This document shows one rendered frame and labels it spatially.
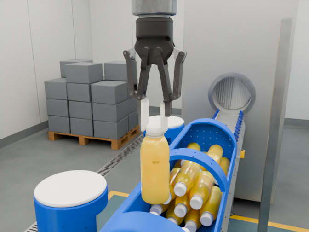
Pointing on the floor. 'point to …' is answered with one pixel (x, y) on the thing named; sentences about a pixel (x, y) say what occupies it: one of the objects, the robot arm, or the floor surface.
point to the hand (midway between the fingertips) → (154, 115)
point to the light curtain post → (274, 121)
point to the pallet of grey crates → (92, 103)
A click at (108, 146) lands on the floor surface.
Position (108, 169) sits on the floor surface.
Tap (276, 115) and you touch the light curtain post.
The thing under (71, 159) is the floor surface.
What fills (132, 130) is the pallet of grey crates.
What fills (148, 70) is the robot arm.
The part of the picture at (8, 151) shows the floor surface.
